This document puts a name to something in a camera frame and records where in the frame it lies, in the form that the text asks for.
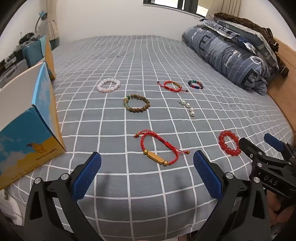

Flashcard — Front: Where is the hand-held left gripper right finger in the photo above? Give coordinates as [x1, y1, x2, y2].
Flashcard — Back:
[192, 150, 271, 241]

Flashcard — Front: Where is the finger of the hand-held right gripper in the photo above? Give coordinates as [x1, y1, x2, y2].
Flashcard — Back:
[264, 133, 294, 161]
[239, 137, 267, 163]

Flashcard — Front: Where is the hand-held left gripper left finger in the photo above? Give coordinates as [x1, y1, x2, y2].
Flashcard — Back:
[23, 152, 104, 241]

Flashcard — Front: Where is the red bead bracelet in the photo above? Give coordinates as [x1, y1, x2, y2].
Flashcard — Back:
[218, 130, 242, 156]

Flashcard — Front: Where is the red cord bracelet gold bar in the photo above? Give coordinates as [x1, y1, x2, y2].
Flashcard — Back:
[134, 130, 190, 166]
[158, 80, 189, 93]

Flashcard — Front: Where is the silver bead bracelet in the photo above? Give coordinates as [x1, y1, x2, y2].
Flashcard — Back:
[179, 100, 195, 117]

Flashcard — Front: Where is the blue and yellow cardboard box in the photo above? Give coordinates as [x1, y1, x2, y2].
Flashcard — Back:
[0, 36, 66, 190]

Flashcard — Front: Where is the brown wooden bead bracelet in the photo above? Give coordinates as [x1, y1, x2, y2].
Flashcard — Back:
[124, 94, 150, 112]

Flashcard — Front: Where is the multicolour glass bead bracelet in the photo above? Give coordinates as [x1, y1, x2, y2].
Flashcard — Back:
[188, 80, 204, 91]

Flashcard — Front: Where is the pink bead bracelet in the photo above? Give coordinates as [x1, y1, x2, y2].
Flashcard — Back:
[97, 78, 121, 93]

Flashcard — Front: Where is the person's right hand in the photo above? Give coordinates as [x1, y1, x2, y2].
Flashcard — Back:
[269, 192, 296, 224]

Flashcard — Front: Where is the folded blue-grey quilt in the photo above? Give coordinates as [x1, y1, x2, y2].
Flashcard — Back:
[182, 24, 272, 95]

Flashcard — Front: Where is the grey patterned pillow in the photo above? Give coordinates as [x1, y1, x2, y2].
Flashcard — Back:
[200, 18, 280, 70]

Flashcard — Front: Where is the brown blanket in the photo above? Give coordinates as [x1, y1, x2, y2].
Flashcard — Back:
[214, 12, 289, 78]

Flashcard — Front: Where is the grey suitcase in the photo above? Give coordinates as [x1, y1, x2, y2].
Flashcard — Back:
[0, 58, 28, 88]

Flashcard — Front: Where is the grey grid bedsheet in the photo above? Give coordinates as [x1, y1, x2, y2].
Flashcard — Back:
[7, 35, 294, 234]

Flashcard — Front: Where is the blue suitcase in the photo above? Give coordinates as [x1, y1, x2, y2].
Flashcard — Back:
[22, 37, 47, 69]

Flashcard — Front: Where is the stack of dark boxes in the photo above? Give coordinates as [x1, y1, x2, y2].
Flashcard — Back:
[0, 49, 23, 68]

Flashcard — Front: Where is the beige curtain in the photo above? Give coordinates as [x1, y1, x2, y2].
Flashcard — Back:
[208, 0, 241, 18]
[45, 0, 60, 50]

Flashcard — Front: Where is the dark clutter pile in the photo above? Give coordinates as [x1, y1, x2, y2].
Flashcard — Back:
[18, 32, 40, 45]

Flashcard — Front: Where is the blue desk lamp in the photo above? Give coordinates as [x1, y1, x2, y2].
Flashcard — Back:
[35, 11, 48, 35]

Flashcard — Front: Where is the dark framed window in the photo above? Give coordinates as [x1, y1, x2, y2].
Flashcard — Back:
[143, 0, 216, 18]

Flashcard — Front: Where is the wooden bed frame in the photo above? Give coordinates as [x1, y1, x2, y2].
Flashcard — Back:
[266, 37, 296, 133]

